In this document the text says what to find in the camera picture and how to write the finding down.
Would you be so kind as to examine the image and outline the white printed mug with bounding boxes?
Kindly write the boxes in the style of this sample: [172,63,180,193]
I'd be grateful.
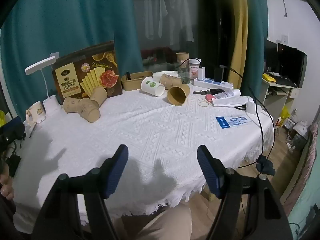
[26,101,47,126]

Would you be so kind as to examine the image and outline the wide kraft paper cup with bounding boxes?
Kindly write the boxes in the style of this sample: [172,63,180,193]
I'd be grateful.
[166,85,191,107]

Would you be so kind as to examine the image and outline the black cable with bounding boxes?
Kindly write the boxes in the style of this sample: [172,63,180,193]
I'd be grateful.
[220,64,267,168]

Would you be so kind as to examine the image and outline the person's left hand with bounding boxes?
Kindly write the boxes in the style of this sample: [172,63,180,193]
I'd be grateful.
[0,173,15,201]

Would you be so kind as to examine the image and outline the white power strip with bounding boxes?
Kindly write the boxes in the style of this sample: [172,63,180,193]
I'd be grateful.
[193,78,234,91]

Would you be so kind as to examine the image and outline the brown cracker box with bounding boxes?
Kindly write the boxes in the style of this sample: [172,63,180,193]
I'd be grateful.
[52,41,123,105]

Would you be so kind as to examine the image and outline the blue white paper packet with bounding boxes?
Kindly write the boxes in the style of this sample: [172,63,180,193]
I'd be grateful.
[215,115,252,130]

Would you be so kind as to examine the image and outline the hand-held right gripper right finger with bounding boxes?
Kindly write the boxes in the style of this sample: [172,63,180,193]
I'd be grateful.
[197,145,290,240]

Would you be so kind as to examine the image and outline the clear plastic water bottle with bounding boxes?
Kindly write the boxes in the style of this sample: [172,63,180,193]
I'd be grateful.
[213,88,241,101]

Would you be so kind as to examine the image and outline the white paper cup green print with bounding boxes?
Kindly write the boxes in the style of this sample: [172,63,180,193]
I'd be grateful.
[141,76,165,97]

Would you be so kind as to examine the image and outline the hanging white garments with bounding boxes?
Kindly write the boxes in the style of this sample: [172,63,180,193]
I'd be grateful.
[142,0,195,43]

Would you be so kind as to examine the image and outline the white textured tablecloth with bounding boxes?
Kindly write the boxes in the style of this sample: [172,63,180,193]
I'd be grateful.
[12,81,275,227]

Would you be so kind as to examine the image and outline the black computer monitor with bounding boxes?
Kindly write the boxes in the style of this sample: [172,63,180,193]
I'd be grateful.
[277,43,308,89]

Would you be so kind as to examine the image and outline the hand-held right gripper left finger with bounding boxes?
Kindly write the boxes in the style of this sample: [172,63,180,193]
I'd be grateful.
[31,144,129,240]

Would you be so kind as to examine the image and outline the pink patterned blanket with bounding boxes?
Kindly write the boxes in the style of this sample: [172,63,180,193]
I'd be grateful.
[285,124,320,207]

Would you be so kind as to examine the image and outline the white side desk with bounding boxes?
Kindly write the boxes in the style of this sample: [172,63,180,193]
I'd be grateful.
[261,76,301,128]

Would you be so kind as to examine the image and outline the black cable clip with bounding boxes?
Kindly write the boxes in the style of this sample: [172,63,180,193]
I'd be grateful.
[256,155,276,176]

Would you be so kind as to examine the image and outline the clear jar white lid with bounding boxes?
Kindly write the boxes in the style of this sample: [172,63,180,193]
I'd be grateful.
[188,58,201,79]

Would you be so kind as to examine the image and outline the person's beige trouser leg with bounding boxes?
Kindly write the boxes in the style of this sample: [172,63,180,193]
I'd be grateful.
[119,202,193,240]

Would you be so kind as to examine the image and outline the yellow curtain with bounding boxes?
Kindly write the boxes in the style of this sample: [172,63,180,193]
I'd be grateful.
[228,0,251,94]

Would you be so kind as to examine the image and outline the teal curtain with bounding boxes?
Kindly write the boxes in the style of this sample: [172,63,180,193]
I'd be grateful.
[244,0,270,100]
[0,0,145,122]

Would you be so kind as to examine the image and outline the white paper sheet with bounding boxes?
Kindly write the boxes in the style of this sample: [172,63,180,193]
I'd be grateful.
[212,95,254,107]

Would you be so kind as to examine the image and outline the kraft paper food tray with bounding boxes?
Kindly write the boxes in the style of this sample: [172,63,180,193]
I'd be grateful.
[121,71,154,91]

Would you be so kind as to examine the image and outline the white desk lamp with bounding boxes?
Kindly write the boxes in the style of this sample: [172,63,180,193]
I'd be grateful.
[25,56,62,117]

